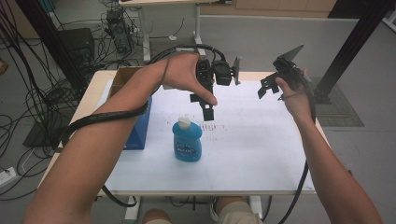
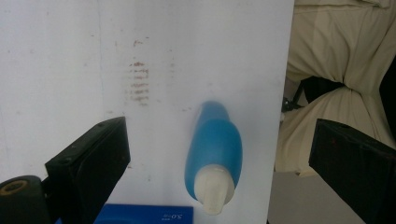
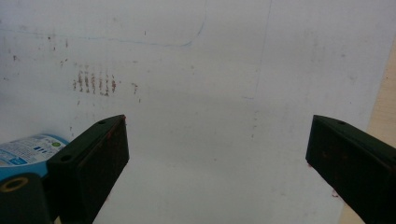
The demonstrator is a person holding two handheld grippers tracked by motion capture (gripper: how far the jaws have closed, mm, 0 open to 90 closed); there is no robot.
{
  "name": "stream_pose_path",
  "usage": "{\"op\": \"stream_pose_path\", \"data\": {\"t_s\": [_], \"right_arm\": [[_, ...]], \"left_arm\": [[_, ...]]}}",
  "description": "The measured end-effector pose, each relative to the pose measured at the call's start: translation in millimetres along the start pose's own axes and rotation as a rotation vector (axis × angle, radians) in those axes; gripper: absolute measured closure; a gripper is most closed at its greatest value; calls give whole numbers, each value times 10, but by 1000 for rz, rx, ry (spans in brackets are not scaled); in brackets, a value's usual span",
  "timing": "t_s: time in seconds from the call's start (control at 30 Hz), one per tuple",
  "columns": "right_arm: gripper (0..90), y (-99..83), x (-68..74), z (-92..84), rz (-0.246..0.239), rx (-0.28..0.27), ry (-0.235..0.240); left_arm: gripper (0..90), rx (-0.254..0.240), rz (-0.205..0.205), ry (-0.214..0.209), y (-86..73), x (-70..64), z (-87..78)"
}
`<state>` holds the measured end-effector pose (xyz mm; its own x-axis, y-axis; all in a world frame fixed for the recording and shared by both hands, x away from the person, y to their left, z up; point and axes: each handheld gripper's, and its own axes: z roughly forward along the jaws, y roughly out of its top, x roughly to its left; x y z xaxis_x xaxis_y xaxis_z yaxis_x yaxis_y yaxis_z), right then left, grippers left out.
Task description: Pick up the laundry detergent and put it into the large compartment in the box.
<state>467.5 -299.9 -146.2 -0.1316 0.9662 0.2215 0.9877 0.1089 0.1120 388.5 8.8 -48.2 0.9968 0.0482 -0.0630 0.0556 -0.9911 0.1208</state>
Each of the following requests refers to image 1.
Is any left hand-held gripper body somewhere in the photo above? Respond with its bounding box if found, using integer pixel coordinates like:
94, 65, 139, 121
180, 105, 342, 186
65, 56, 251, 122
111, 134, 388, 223
195, 55, 243, 95

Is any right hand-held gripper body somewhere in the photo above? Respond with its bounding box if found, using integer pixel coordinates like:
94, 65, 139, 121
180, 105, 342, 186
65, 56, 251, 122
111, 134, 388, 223
272, 44, 312, 91

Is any blue bottle with white cap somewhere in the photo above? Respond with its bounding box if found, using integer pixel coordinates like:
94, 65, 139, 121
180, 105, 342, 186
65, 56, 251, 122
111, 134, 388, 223
172, 116, 204, 163

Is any blue cardboard box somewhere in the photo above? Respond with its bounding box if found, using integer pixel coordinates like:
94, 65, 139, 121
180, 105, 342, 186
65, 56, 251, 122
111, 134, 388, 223
106, 65, 153, 151

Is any person's left hand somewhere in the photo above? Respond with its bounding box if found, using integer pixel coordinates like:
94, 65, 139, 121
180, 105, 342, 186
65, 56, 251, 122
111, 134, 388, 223
161, 52, 219, 106

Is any person's right hand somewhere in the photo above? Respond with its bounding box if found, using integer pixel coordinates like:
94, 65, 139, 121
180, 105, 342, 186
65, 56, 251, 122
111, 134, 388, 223
275, 68, 313, 121

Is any white-legged desk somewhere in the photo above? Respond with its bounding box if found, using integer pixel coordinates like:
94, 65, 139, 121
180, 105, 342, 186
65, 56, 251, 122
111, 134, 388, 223
118, 0, 233, 63

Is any white paper sheet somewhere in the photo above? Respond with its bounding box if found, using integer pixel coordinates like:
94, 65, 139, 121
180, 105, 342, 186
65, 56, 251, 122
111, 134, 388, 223
96, 79, 316, 192

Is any dark grey floor mat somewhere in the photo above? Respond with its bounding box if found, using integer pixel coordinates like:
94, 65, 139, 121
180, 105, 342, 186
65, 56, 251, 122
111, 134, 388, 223
298, 77, 365, 128

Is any black computer tower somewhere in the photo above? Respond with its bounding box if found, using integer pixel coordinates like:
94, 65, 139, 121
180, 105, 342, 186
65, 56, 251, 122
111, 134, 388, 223
105, 7, 134, 54

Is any person's shoe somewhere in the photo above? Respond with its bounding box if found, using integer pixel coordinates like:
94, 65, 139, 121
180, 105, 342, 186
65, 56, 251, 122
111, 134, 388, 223
208, 197, 219, 222

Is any person's right leg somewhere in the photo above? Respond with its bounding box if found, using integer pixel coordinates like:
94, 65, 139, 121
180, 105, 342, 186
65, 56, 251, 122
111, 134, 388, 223
214, 195, 264, 224

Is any white table leg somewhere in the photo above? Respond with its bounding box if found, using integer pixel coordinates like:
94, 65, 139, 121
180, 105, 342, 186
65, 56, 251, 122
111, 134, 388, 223
247, 195, 264, 220
123, 195, 142, 224

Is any person's left knee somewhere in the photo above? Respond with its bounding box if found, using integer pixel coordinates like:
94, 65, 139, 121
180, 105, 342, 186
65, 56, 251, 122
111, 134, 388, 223
141, 208, 173, 224

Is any black equipment box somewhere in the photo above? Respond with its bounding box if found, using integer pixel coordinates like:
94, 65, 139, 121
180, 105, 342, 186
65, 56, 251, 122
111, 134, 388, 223
58, 27, 96, 63

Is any black floor mat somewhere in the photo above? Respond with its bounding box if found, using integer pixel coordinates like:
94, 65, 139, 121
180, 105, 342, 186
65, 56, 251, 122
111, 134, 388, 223
22, 120, 73, 149

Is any white power strip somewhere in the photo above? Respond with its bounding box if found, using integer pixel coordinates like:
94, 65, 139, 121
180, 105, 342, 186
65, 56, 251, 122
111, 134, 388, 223
0, 166, 19, 189

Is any black metal post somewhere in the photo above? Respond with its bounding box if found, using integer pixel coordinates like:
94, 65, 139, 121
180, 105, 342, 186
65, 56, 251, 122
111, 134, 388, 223
312, 0, 396, 105
14, 0, 89, 91

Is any black corrugated left gripper cable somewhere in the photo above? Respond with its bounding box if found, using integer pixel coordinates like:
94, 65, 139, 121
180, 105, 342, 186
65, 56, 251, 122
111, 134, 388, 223
60, 44, 230, 208

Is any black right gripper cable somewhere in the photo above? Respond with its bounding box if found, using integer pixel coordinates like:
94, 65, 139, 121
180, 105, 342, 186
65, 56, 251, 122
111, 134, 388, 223
276, 77, 318, 224

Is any bundle of black floor cables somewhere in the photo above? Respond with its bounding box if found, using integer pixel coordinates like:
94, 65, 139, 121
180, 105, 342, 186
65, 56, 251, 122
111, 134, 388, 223
0, 0, 150, 202

